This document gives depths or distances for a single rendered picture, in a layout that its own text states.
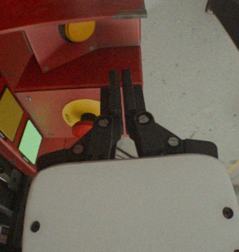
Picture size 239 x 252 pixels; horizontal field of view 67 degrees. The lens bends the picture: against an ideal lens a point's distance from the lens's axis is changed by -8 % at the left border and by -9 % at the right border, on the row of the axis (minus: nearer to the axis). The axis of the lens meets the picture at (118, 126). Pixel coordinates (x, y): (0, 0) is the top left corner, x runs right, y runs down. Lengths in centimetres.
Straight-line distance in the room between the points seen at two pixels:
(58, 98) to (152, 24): 86
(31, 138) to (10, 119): 6
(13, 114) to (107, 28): 15
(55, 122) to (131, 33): 16
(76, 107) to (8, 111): 8
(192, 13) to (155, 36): 22
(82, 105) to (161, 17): 85
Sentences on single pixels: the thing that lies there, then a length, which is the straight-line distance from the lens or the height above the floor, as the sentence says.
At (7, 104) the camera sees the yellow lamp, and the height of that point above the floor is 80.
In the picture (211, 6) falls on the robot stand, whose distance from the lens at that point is 104.
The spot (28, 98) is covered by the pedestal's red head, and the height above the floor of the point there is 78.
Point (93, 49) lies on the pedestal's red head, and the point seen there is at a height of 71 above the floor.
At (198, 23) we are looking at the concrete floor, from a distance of 109.
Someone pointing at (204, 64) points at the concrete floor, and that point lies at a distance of 125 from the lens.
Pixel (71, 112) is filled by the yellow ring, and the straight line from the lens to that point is 26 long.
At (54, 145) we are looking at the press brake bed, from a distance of 76.
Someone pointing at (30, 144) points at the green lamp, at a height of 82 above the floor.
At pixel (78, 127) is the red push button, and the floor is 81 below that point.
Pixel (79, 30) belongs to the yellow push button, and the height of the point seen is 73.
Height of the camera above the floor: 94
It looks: 35 degrees down
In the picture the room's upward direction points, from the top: 177 degrees counter-clockwise
